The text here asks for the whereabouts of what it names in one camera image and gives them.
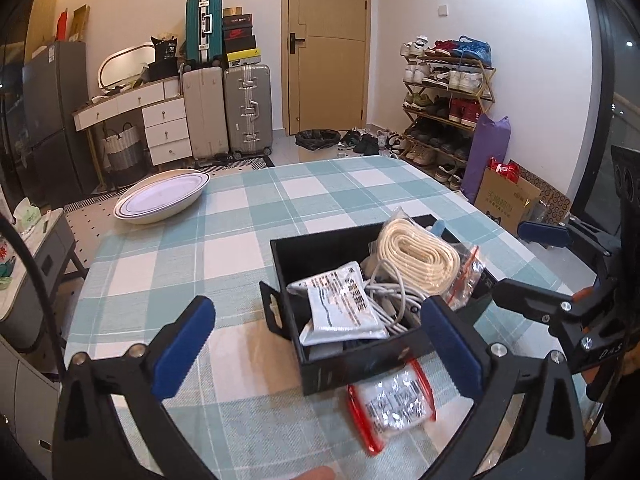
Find white charging cable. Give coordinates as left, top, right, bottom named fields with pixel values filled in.
left=360, top=257, right=426, bottom=336

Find silver suitcase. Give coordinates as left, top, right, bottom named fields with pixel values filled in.
left=222, top=63, right=274, bottom=157

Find grey refrigerator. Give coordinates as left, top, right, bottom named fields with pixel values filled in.
left=20, top=41, right=98, bottom=206

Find beige wooden door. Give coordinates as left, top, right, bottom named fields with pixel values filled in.
left=281, top=0, right=372, bottom=136

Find red snack packets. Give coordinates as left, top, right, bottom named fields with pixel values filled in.
left=487, top=157, right=526, bottom=186

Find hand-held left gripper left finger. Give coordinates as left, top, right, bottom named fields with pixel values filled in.
left=52, top=296, right=217, bottom=480

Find dark glass cabinet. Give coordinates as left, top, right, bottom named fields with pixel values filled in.
left=0, top=0, right=58, bottom=201

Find white drawer dresser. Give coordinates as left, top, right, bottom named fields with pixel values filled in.
left=72, top=80, right=193, bottom=188

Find teal checked tablecloth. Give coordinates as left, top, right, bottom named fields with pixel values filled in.
left=62, top=155, right=601, bottom=480

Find white oval dish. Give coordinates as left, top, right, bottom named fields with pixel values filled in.
left=113, top=170, right=210, bottom=225

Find black cable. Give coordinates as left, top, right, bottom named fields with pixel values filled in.
left=0, top=215, right=68, bottom=376

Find green white tissue box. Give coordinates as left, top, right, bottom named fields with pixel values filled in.
left=12, top=197, right=43, bottom=233

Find scattered dark slippers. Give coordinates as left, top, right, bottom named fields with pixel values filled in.
left=337, top=127, right=408, bottom=158

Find stack of shoe boxes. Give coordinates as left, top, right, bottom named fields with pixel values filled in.
left=221, top=7, right=262, bottom=68

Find bagged cream lace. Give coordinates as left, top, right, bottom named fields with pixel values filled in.
left=370, top=206, right=483, bottom=311

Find white medicine sachet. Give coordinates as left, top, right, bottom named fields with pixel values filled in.
left=299, top=282, right=391, bottom=347
left=286, top=261, right=363, bottom=293

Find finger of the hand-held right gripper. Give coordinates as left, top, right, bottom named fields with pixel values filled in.
left=492, top=277, right=577, bottom=324
left=517, top=217, right=615, bottom=262

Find grey side cabinet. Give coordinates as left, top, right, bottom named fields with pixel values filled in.
left=0, top=207, right=86, bottom=346

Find dark glass sliding door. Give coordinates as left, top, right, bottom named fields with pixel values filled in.
left=570, top=0, right=640, bottom=241

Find black cardboard box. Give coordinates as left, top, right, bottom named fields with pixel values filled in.
left=259, top=214, right=501, bottom=398

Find black paper bag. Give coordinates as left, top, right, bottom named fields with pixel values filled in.
left=149, top=35, right=181, bottom=82

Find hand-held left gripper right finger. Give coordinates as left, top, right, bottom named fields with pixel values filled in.
left=421, top=296, right=586, bottom=480

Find person's left hand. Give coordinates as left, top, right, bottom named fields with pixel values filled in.
left=287, top=465, right=337, bottom=480

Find grey white woven basket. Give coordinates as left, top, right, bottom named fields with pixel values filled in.
left=102, top=122, right=143, bottom=186

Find row of assorted shoes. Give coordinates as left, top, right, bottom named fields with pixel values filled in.
left=400, top=36, right=493, bottom=190

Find patterned flat cardboard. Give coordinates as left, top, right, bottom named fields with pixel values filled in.
left=507, top=160, right=572, bottom=226

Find purple fabric bag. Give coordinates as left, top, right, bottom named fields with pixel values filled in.
left=460, top=114, right=511, bottom=206

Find wooden shoe rack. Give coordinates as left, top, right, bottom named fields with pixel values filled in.
left=400, top=35, right=497, bottom=191

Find brown cardboard box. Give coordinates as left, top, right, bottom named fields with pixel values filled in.
left=474, top=167, right=543, bottom=233

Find beige suitcase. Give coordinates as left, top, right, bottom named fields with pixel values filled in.
left=181, top=66, right=230, bottom=161

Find black-lined trash bin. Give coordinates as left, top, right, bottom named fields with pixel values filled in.
left=295, top=129, right=342, bottom=163

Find brown flat box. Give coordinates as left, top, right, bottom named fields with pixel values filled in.
left=70, top=4, right=91, bottom=43

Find red-edged clear packet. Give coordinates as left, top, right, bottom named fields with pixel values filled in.
left=347, top=360, right=437, bottom=457

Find teal suitcase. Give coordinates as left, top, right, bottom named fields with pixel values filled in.
left=185, top=0, right=224, bottom=68

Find oval white-framed mirror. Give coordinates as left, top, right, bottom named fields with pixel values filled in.
left=97, top=42, right=158, bottom=93

